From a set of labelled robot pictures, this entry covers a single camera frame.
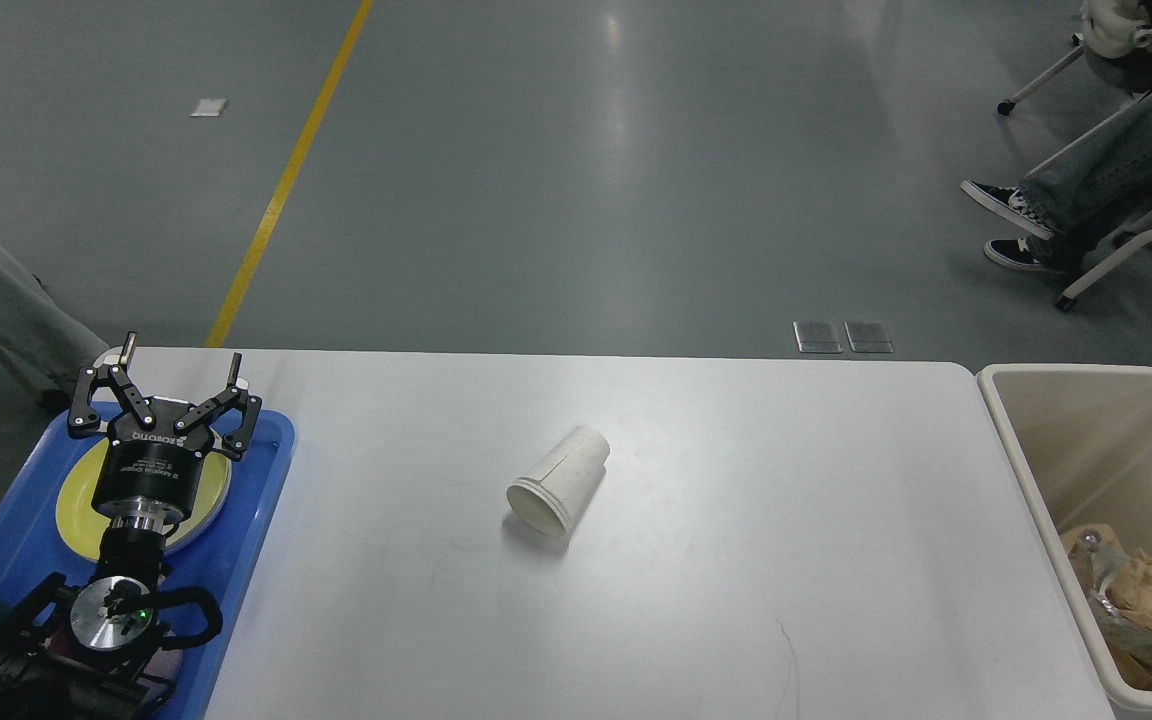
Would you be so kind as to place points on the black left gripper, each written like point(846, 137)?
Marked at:
point(156, 460)

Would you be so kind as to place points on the yellow plastic plate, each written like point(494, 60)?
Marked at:
point(80, 527)

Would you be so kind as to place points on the large brown paper bag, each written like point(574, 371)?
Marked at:
point(1129, 645)

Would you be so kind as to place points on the white paper cup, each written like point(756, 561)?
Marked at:
point(553, 494)

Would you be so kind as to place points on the aluminium foil tray sheet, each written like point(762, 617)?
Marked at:
point(1096, 562)

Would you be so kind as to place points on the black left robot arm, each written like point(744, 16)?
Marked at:
point(96, 650)

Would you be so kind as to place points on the pale green plate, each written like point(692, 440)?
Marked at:
point(191, 535)

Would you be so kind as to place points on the beige plastic bin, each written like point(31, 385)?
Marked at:
point(1079, 438)

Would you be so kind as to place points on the standing person grey trousers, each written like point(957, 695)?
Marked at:
point(6, 300)

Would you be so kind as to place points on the blue plastic tray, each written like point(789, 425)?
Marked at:
point(220, 559)

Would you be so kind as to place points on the seated person in jeans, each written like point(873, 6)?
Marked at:
point(1135, 120)

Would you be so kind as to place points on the floor socket plate right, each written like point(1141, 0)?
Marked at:
point(869, 337)

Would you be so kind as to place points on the floor socket plate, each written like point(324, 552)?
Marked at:
point(817, 338)
point(869, 337)

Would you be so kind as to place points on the floor socket plate left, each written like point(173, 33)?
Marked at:
point(817, 338)

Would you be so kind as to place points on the white office chair with jacket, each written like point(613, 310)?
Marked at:
point(1109, 32)

